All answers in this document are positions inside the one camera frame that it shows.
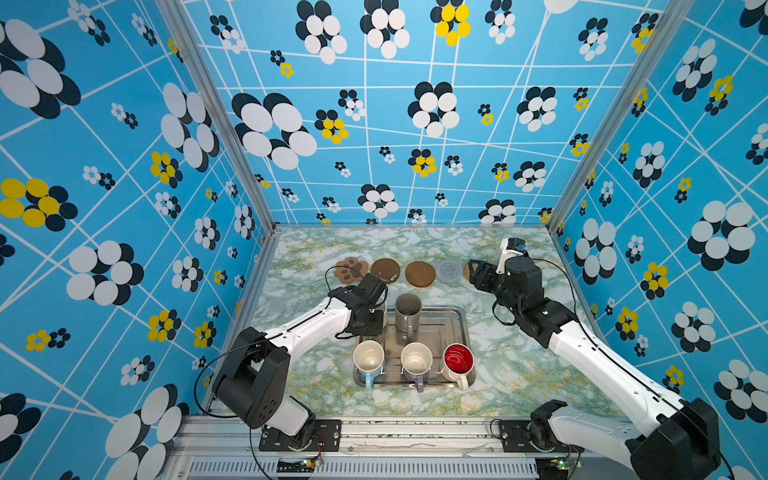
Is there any paw print wooden coaster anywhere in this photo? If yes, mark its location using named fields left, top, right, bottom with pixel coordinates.
left=333, top=257, right=369, bottom=285

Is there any round brown coaster front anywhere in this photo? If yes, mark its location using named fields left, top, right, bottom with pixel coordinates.
left=370, top=258, right=401, bottom=284

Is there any round brown coaster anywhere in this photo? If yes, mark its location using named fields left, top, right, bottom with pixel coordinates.
left=370, top=258, right=401, bottom=284
left=405, top=261, right=436, bottom=288

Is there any grey metallic mug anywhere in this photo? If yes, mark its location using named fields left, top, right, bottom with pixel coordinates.
left=395, top=293, right=422, bottom=339

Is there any grey silicone round coaster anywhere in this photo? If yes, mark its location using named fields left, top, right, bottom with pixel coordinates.
left=434, top=260, right=465, bottom=284

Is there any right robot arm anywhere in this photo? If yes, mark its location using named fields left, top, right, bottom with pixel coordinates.
left=468, top=255, right=726, bottom=479

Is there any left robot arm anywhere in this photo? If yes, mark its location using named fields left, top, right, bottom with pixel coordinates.
left=212, top=274, right=388, bottom=447

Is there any metal serving tray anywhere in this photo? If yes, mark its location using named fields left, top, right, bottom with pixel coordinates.
left=353, top=306, right=475, bottom=392

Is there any red interior white mug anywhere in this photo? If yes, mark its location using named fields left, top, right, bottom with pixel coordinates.
left=441, top=343, right=475, bottom=391

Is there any white mug blue handle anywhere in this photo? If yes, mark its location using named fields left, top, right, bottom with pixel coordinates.
left=353, top=340, right=385, bottom=390

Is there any white mug purple handle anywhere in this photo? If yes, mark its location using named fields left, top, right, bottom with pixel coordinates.
left=400, top=342, right=433, bottom=393

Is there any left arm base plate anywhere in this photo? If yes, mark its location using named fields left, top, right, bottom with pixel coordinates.
left=258, top=419, right=342, bottom=453

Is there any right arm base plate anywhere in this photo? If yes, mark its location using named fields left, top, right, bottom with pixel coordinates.
left=489, top=418, right=585, bottom=456

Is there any aluminium front frame rail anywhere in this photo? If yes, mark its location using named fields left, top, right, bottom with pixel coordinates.
left=161, top=417, right=638, bottom=479

